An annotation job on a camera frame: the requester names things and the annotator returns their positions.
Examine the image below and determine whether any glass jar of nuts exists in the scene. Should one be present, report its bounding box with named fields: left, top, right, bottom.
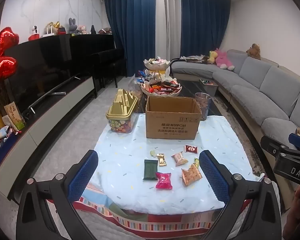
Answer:
left=194, top=92, right=212, bottom=121

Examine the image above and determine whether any pale pink snack packet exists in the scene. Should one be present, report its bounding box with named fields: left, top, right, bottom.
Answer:
left=171, top=151, right=189, bottom=167

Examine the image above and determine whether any brown cardboard box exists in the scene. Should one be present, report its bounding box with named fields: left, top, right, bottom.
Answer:
left=145, top=96, right=202, bottom=140

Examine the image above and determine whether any blue curtain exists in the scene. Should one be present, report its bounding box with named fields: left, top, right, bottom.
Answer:
left=180, top=0, right=232, bottom=60
left=104, top=0, right=157, bottom=78

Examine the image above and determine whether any blue box of cloths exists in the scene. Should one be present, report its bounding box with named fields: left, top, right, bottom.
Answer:
left=0, top=126, right=18, bottom=168

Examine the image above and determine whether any pink plush toy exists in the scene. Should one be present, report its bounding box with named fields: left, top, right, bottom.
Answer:
left=214, top=48, right=235, bottom=70

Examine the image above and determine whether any grey television cabinet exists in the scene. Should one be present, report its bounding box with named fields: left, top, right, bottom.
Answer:
left=0, top=76, right=94, bottom=200

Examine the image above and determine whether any magenta snack packet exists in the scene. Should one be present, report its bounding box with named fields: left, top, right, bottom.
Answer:
left=155, top=172, right=173, bottom=190

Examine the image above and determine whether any candy jar with gold lid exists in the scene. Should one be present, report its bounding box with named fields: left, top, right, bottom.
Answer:
left=106, top=88, right=138, bottom=133

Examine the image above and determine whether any white sheer curtain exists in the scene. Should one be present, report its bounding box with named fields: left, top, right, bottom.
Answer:
left=155, top=0, right=182, bottom=63

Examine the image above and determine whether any yellow green gift box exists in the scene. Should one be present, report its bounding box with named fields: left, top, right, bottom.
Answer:
left=4, top=102, right=25, bottom=131

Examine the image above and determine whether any large black television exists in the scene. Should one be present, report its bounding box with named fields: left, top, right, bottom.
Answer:
left=4, top=35, right=82, bottom=110

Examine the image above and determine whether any gold plush ornament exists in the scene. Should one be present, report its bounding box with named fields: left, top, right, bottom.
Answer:
left=45, top=21, right=60, bottom=34

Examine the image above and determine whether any grey storage box with toys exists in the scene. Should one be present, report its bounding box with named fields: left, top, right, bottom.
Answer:
left=199, top=79, right=218, bottom=96

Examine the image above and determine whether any grey bunny plush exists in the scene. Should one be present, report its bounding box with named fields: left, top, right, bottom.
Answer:
left=68, top=18, right=77, bottom=34

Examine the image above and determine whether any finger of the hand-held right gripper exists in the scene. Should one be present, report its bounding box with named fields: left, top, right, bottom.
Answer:
left=289, top=133, right=300, bottom=152
left=260, top=135, right=300, bottom=158

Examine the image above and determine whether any pile of assorted snack packets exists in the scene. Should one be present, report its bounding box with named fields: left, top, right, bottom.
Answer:
left=137, top=69, right=150, bottom=83

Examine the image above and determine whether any black upright piano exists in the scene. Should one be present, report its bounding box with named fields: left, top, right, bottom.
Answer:
left=70, top=34, right=125, bottom=98

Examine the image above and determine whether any orange patterned snack packet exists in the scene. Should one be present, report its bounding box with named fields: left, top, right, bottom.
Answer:
left=181, top=164, right=202, bottom=186

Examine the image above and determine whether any grey sectional sofa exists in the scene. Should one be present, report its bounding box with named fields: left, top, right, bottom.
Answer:
left=170, top=49, right=300, bottom=153

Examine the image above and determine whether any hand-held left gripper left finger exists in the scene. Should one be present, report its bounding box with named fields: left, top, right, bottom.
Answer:
left=16, top=149, right=100, bottom=240

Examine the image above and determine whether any brown teddy bear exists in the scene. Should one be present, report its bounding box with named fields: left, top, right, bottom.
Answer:
left=247, top=43, right=261, bottom=60

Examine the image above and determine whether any tiered white snack bowl stand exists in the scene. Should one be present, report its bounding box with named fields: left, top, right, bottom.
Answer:
left=140, top=58, right=182, bottom=98

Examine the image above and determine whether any clear bag of nuts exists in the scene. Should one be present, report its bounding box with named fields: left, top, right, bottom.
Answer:
left=127, top=76, right=143, bottom=101

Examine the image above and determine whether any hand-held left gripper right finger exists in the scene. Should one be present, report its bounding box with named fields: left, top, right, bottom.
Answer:
left=199, top=150, right=282, bottom=240

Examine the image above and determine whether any gold wrapper candy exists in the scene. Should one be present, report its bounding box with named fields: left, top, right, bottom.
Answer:
left=156, top=153, right=167, bottom=167

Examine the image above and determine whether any dark green snack packet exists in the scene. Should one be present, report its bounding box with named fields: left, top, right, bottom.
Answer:
left=143, top=159, right=158, bottom=181

